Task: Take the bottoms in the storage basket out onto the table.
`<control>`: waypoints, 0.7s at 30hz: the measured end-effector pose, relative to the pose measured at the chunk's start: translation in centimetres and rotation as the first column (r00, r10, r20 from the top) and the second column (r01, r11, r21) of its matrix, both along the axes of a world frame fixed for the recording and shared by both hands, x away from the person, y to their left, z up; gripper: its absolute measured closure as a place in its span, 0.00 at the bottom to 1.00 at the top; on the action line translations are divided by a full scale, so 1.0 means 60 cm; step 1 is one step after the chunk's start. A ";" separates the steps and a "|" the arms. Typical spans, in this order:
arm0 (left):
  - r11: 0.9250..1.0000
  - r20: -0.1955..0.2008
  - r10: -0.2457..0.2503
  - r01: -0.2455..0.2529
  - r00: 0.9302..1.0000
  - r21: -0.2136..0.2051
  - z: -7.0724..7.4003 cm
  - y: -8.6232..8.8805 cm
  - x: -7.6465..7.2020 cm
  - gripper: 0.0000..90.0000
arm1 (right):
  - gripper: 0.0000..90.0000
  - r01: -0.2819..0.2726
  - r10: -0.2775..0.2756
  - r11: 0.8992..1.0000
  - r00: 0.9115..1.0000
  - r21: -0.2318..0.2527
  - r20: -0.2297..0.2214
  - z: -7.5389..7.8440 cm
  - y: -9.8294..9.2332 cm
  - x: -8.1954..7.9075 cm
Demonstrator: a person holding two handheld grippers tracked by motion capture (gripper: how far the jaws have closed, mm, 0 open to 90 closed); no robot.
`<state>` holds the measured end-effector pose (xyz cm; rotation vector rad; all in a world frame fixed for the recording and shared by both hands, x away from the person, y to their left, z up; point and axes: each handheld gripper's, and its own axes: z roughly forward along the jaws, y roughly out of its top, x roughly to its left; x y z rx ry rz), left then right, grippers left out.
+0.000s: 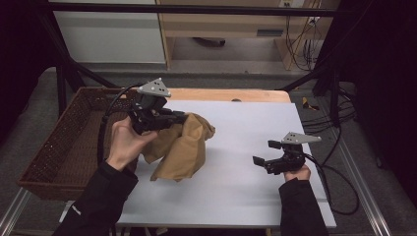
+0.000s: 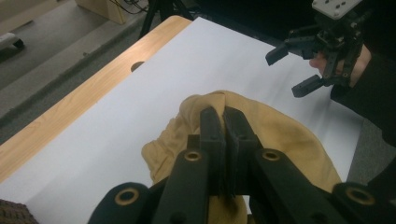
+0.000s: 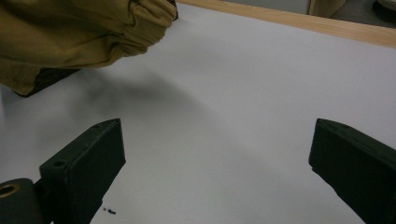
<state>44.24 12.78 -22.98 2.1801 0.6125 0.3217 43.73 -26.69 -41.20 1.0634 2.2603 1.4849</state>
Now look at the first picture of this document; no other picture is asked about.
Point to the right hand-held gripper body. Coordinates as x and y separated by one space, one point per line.
288 160

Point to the white cabinet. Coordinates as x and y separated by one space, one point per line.
111 39

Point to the person's left hand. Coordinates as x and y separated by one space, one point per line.
126 144

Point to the black frame stand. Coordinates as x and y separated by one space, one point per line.
333 98
61 88

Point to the light wooden desk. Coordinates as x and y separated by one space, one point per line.
213 26

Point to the person's right hand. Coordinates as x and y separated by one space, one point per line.
297 174

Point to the black horizontal frame bar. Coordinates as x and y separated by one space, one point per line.
196 9

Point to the white table cover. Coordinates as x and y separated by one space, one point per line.
246 183

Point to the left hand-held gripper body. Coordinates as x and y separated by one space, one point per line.
147 113

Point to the yellow and black small object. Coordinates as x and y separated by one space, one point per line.
308 104

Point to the tan cloth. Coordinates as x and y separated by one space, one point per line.
187 150

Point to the brown wicker basket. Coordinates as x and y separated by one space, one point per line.
65 154

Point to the aluminium rail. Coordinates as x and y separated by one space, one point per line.
364 190
13 213

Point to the black curtain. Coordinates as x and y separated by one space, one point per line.
19 65
387 82

